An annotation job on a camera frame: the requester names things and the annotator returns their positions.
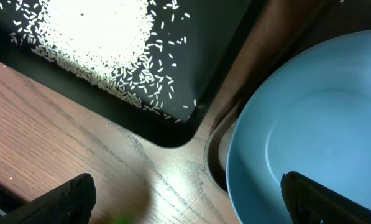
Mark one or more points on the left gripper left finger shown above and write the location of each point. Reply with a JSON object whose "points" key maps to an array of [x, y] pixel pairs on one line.
{"points": [[71, 203]]}

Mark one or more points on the black waste tray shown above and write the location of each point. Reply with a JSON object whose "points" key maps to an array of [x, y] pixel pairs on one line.
{"points": [[217, 35]]}

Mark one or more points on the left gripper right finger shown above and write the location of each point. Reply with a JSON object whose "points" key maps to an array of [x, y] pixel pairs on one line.
{"points": [[309, 202]]}

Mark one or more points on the dark blue plate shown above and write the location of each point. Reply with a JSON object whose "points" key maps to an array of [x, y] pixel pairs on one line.
{"points": [[311, 116]]}

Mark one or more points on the white rice pile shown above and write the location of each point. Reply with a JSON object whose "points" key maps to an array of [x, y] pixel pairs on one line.
{"points": [[128, 49]]}

